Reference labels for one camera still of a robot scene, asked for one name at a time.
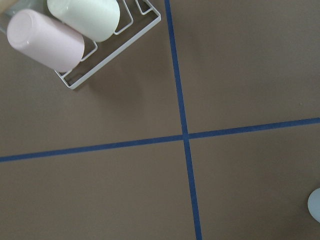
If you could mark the pale green cup on rack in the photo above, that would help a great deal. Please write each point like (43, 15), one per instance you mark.
(95, 19)

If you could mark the pink cup on rack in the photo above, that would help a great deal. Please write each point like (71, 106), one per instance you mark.
(45, 40)

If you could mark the light blue cup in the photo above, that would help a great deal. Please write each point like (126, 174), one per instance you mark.
(313, 204)

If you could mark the white rack with cups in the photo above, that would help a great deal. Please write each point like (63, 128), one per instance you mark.
(137, 17)

